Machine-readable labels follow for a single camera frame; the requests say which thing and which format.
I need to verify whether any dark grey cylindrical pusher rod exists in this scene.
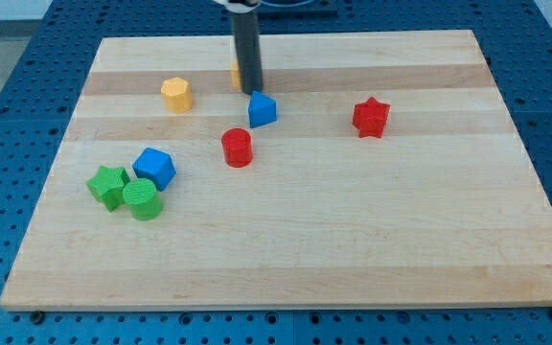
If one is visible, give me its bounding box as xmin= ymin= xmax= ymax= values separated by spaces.
xmin=231 ymin=10 xmax=264 ymax=95

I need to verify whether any blue triangle block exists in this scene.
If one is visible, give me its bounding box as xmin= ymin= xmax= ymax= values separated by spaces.
xmin=248 ymin=91 xmax=277 ymax=128

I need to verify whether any yellow block behind rod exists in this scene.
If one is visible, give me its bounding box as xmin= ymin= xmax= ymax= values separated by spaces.
xmin=230 ymin=60 xmax=242 ymax=89

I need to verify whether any yellow hexagon block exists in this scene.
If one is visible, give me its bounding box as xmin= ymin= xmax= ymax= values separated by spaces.
xmin=161 ymin=77 xmax=194 ymax=114

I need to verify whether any red cylinder block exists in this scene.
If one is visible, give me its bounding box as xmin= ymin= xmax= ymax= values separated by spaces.
xmin=221 ymin=127 xmax=253 ymax=168

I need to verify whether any red star block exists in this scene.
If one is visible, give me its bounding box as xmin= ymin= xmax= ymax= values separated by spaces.
xmin=352 ymin=97 xmax=391 ymax=138

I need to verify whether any blue cube block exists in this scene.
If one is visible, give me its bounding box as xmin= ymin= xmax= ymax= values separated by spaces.
xmin=132 ymin=148 xmax=176 ymax=192

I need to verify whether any wooden board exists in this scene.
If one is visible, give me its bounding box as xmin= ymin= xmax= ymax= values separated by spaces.
xmin=0 ymin=30 xmax=552 ymax=311

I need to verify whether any green cylinder block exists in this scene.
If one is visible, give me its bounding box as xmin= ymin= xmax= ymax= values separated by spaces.
xmin=122 ymin=178 xmax=163 ymax=221

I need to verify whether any green star block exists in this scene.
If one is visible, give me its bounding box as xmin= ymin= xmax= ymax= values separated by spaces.
xmin=86 ymin=166 xmax=130 ymax=212

